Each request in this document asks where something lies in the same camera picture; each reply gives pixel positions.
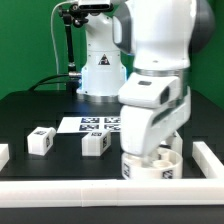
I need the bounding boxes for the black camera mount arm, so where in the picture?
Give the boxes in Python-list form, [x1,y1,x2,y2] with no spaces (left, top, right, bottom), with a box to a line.
[59,4,88,95]

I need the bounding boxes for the white barrier rail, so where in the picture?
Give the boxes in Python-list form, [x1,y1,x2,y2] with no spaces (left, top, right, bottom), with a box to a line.
[0,144,9,171]
[0,179,224,208]
[192,141,224,179]

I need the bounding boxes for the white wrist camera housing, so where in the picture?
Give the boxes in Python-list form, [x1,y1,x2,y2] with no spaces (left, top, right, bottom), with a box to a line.
[118,73,181,109]

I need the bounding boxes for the black cables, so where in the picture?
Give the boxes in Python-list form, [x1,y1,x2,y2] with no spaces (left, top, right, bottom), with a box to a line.
[27,73,82,92]

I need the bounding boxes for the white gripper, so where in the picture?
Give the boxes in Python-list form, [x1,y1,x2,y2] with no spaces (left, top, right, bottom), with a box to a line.
[120,89,191,157]

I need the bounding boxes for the white front barrier rail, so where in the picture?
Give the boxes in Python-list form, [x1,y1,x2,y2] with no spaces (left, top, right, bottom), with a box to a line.
[0,179,224,208]

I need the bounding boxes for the white right barrier rail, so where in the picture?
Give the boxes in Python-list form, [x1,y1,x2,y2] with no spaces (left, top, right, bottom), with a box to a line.
[192,141,224,179]

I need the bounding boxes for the white marker sheet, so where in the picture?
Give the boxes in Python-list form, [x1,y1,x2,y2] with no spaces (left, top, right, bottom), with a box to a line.
[57,116,120,133]

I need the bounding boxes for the white left barrier rail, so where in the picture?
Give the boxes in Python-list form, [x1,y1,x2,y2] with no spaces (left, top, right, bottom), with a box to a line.
[0,144,9,171]

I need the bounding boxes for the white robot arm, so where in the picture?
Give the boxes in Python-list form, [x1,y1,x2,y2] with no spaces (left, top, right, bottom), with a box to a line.
[81,0,215,156]

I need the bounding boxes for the white cable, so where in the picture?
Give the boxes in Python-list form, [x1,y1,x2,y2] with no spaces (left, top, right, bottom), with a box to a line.
[50,0,79,90]

